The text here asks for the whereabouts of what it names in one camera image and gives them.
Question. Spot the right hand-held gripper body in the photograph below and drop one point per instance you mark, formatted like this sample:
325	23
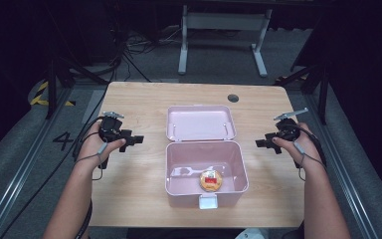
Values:
288	130

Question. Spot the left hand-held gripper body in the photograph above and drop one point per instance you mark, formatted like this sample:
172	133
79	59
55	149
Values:
110	127

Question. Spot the person's right hand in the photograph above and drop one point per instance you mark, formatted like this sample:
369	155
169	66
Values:
300	149

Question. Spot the person's left hand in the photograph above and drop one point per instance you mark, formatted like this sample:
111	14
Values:
93	147

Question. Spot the black tripod stand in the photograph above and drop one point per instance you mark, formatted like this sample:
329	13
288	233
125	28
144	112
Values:
323	93
51	86

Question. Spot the pink plastic lidded box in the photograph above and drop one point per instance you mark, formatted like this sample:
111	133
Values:
205	156

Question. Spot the clear plastic spoon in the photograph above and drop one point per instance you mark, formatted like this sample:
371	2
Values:
187	171

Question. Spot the round orange snack packet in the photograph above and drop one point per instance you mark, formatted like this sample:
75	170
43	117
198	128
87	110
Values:
211	181

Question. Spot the yellow black floor tape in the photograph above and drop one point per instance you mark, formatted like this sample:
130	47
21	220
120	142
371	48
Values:
38	98

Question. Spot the person's white shoe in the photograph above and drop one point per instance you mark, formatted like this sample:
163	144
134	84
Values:
257	234

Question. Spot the metal floor rail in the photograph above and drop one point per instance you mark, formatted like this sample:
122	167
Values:
16	179
344	159

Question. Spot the white metal desk frame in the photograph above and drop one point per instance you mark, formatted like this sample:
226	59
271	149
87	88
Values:
224	21

